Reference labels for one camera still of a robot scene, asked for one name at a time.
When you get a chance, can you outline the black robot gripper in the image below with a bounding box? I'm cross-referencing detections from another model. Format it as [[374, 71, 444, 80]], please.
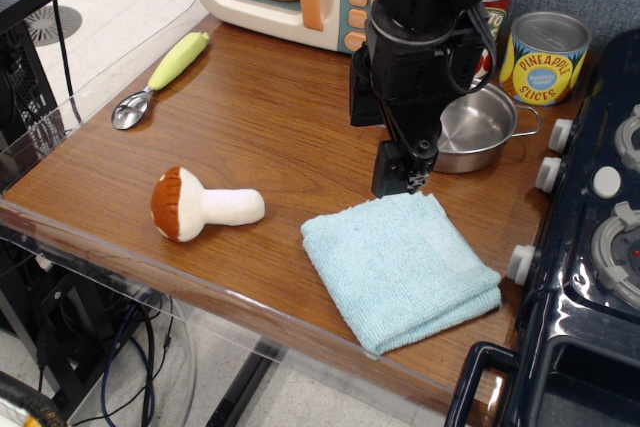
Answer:
[[349, 1, 496, 198]]

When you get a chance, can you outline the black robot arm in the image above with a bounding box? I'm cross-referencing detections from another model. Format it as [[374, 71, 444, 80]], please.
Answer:
[[349, 0, 496, 198]]

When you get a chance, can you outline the pineapple slices can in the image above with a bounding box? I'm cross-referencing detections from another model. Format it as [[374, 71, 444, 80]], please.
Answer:
[[499, 11, 592, 106]]

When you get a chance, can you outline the green handled metal spoon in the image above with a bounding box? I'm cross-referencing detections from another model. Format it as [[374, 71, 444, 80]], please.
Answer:
[[111, 32, 210, 130]]

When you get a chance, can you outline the tomato sauce can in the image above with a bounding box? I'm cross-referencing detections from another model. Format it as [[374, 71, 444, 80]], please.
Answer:
[[474, 0, 512, 79]]

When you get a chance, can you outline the plush brown white mushroom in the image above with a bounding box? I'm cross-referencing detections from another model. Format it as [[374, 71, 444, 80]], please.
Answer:
[[150, 166, 266, 243]]

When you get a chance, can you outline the dark blue toy stove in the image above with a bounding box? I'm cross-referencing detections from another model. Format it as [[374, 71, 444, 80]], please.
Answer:
[[446, 30, 639, 426]]

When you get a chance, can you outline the light blue folded cloth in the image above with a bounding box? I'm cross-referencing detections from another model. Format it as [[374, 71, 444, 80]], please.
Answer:
[[301, 193, 501, 356]]

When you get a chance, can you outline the small stainless steel pot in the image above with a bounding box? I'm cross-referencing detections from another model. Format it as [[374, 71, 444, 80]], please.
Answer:
[[435, 84, 542, 174]]

